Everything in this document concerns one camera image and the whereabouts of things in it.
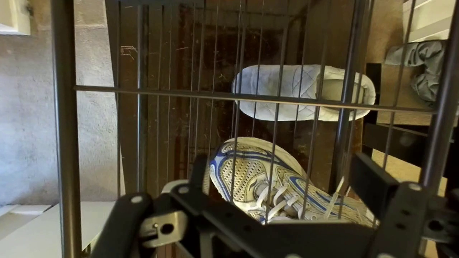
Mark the grey sneaker middle shelf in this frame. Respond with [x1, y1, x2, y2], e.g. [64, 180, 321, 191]
[206, 137, 372, 227]

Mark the grey slipper on dresser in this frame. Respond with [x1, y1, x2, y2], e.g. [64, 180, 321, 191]
[230, 64, 377, 124]

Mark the black metal shoe rack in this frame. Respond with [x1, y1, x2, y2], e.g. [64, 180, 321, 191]
[51, 0, 459, 258]

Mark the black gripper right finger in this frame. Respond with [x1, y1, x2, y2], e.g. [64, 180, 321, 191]
[351, 154, 459, 258]

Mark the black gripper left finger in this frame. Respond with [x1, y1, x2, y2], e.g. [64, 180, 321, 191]
[90, 193, 187, 258]

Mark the grey crumpled cloth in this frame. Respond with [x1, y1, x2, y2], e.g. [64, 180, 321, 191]
[384, 41, 446, 105]

